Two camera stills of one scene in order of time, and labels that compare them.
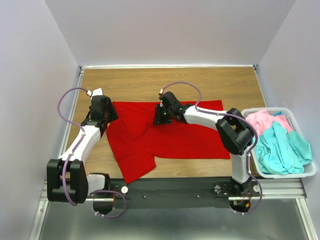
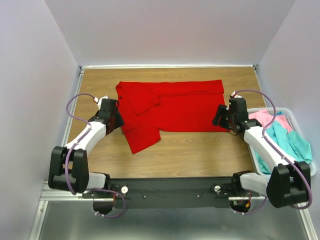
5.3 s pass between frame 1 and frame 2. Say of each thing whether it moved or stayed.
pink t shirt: stayed
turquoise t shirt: stayed
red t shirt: moved
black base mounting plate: stayed
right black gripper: moved
